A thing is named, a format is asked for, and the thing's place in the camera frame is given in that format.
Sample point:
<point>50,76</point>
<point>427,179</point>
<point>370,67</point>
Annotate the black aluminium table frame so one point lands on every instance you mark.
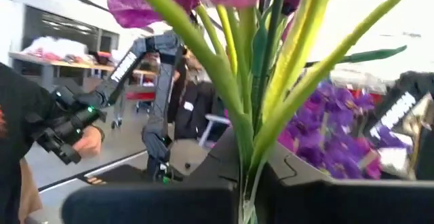
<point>118,174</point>

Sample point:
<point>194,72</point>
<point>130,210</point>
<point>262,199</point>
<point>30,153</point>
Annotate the white fluffy pile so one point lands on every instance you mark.
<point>57,47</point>

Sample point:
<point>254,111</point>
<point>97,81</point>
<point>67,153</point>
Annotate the red cart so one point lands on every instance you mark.
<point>140,96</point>

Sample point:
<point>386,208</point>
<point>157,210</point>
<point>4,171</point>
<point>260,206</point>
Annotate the person's hand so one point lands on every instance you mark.
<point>88,144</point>

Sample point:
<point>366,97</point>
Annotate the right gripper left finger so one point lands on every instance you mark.
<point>152,205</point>

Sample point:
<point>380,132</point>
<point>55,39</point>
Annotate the person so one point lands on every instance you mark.
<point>193,115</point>
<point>13,98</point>

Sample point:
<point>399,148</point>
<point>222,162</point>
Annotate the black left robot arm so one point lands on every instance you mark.
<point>417,85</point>

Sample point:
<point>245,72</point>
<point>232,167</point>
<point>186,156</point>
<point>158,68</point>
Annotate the dark violet artificial flower bunch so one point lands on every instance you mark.
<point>325,132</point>

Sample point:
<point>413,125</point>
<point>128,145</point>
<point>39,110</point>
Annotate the wooden workbench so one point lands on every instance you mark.
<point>68,64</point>

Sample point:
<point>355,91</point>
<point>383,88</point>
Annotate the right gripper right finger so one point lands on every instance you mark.
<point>339,203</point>

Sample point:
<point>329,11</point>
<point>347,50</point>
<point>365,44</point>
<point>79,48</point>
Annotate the magenta artificial flower bunch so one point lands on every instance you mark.
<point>217,68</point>

